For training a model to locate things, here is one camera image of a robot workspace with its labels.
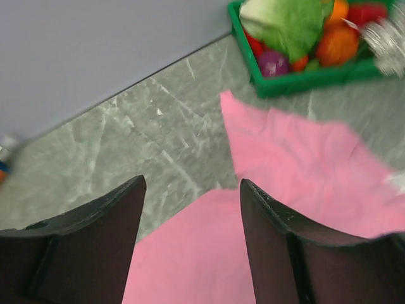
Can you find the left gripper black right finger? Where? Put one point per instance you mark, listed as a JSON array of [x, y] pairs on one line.
[[294, 259]]

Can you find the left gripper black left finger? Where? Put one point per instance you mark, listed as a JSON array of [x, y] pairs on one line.
[[81, 256]]

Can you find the pink t-shirt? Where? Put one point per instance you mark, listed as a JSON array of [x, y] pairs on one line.
[[320, 169]]

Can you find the purple onion toy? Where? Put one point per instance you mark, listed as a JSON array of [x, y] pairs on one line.
[[273, 64]]

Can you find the green plastic bin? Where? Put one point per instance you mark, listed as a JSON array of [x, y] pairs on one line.
[[292, 83]]

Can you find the small red toy vegetable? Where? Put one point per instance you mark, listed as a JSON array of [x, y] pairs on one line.
[[256, 46]]

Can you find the green lettuce toy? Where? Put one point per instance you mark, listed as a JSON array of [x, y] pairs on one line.
[[291, 27]]

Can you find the orange toy fruit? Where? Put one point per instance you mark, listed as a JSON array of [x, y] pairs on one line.
[[339, 12]]

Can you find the red bell pepper toy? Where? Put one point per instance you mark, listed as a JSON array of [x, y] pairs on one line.
[[361, 14]]

